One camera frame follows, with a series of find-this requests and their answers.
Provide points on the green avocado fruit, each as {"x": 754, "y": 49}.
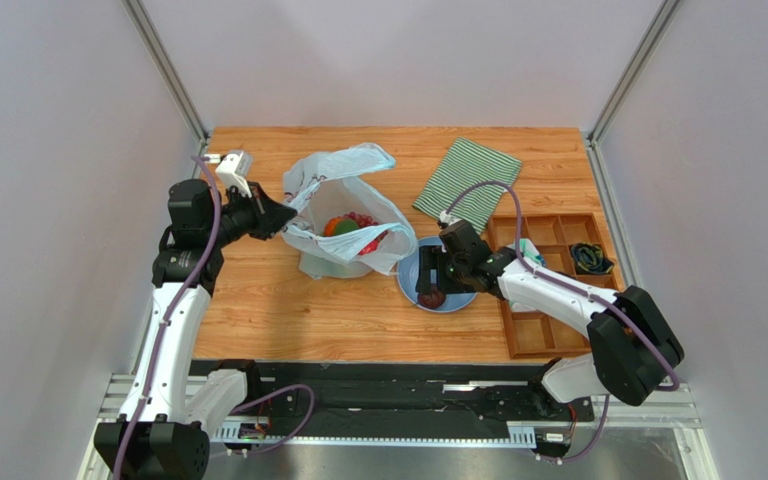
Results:
{"x": 344, "y": 226}

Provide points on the orange mini pumpkin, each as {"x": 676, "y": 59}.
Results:
{"x": 331, "y": 226}

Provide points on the teal white socks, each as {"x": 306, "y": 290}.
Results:
{"x": 528, "y": 250}

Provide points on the green white striped cloth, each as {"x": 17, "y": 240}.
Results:
{"x": 465, "y": 164}

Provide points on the purple grape bunch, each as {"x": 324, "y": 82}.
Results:
{"x": 367, "y": 222}

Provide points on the blue round plate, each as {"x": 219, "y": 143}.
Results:
{"x": 407, "y": 276}

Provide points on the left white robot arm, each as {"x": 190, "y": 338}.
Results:
{"x": 160, "y": 432}

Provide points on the wooden compartment tray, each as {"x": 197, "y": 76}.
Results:
{"x": 531, "y": 334}

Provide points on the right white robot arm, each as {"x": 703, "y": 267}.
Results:
{"x": 633, "y": 350}

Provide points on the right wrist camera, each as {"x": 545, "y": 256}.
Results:
{"x": 446, "y": 218}

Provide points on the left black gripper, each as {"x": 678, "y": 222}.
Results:
{"x": 268, "y": 216}

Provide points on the dark purple passion fruit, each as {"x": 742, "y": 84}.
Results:
{"x": 432, "y": 300}

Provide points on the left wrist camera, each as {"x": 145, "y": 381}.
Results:
{"x": 232, "y": 170}

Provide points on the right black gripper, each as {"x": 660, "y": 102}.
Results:
{"x": 446, "y": 272}

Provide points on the light blue cartoon plastic bag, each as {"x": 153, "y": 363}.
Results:
{"x": 325, "y": 185}

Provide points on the red apple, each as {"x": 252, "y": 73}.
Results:
{"x": 369, "y": 248}

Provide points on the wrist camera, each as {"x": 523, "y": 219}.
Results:
{"x": 232, "y": 170}
{"x": 446, "y": 218}

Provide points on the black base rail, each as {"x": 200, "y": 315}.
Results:
{"x": 397, "y": 401}

